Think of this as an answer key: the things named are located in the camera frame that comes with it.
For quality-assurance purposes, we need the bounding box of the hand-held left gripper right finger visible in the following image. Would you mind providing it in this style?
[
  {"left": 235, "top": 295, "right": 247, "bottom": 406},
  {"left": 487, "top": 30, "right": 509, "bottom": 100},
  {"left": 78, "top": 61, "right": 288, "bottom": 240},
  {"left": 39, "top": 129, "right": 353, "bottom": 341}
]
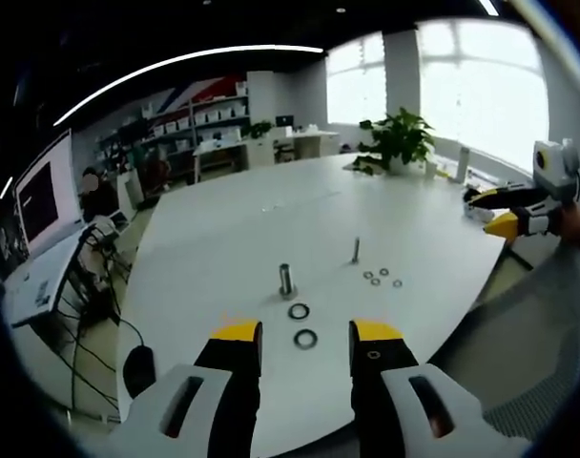
[{"left": 348, "top": 319, "right": 529, "bottom": 458}]

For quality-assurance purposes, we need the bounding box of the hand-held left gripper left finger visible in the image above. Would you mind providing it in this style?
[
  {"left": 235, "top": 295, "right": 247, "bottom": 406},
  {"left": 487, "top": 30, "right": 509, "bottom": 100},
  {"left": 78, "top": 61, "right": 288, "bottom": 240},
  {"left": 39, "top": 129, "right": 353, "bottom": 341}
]
[{"left": 109, "top": 320, "right": 264, "bottom": 458}]

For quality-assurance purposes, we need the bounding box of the large metal threaded stud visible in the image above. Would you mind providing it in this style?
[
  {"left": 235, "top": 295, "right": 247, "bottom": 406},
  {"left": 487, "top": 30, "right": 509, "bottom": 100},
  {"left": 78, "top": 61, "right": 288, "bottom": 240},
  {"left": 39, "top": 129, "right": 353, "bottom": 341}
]
[{"left": 276, "top": 262, "right": 299, "bottom": 301}]

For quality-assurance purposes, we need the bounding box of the person's right hand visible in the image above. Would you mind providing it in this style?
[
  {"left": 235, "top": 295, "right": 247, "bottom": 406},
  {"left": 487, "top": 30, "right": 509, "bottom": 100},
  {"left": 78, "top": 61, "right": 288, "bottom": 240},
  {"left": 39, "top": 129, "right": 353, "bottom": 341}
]
[{"left": 555, "top": 202, "right": 580, "bottom": 248}]

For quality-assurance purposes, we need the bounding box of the white bottle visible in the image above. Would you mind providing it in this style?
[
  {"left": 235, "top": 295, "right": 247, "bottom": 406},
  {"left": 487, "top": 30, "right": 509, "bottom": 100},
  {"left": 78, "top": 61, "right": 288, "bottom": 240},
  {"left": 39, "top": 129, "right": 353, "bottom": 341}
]
[{"left": 455, "top": 146, "right": 471, "bottom": 184}]

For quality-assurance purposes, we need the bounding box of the potted green plant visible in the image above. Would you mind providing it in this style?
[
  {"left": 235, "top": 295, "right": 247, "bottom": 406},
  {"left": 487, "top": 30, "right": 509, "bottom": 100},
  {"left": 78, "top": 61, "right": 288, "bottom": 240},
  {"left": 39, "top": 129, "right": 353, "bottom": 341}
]
[{"left": 354, "top": 107, "right": 437, "bottom": 177}]

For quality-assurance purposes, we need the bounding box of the grey mesh chair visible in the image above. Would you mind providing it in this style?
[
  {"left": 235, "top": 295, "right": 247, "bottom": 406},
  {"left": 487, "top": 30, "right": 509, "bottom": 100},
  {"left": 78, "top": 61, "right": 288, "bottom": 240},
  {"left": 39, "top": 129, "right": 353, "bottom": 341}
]
[{"left": 427, "top": 247, "right": 580, "bottom": 440}]

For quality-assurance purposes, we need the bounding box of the white robot device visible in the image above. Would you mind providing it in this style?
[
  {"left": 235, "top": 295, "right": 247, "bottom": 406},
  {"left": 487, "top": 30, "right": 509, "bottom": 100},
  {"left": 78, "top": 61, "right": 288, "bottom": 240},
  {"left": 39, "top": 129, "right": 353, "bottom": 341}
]
[{"left": 76, "top": 215, "right": 122, "bottom": 295}]

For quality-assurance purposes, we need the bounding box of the white side desk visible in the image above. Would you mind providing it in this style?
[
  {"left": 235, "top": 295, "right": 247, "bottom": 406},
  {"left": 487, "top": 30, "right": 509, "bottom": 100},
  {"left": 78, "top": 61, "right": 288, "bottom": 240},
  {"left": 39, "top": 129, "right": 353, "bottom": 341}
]
[{"left": 2, "top": 231, "right": 89, "bottom": 329}]

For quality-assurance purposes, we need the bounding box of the white workbench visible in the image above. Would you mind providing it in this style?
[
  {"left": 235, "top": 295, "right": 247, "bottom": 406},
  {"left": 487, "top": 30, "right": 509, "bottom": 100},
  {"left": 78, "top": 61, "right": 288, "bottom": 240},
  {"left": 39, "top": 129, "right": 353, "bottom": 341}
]
[{"left": 192, "top": 128, "right": 342, "bottom": 185}]

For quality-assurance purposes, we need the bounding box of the small green plant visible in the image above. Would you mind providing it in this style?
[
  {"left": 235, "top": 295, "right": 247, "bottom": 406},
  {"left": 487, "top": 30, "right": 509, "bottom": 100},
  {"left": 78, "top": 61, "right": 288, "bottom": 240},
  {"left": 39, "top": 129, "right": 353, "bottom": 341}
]
[{"left": 241, "top": 120, "right": 275, "bottom": 140}]

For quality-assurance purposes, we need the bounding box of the large display screen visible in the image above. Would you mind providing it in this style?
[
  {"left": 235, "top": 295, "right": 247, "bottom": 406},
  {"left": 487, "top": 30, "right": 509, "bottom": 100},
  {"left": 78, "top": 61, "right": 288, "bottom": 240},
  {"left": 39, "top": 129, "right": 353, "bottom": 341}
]
[{"left": 13, "top": 128, "right": 85, "bottom": 257}]

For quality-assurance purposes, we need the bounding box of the storage shelf with white bins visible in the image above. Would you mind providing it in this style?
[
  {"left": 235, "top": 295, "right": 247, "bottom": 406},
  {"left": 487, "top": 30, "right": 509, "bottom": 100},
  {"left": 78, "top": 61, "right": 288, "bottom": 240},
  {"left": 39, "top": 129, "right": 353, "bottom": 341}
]
[{"left": 96, "top": 83, "right": 251, "bottom": 185}]

